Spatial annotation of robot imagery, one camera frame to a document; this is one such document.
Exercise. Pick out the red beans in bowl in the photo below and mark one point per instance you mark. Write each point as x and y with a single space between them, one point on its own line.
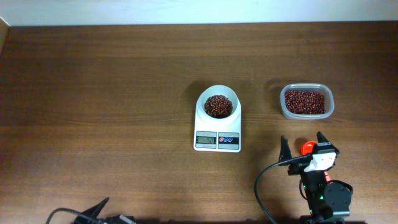
218 106

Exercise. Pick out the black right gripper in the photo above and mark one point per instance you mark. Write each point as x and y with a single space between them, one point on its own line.
300 163

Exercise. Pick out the red adzuki beans in container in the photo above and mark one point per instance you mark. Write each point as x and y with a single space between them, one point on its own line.
304 102

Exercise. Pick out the white metal bowl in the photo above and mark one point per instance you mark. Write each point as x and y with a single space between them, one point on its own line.
220 90

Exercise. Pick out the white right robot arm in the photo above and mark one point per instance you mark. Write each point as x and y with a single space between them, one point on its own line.
328 200

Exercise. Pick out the orange plastic measuring scoop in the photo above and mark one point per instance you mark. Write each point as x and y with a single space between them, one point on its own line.
307 148

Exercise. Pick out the white digital kitchen scale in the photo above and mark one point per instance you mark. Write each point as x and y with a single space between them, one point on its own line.
218 134

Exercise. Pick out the clear plastic bean container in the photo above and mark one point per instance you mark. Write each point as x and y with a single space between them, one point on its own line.
320 88

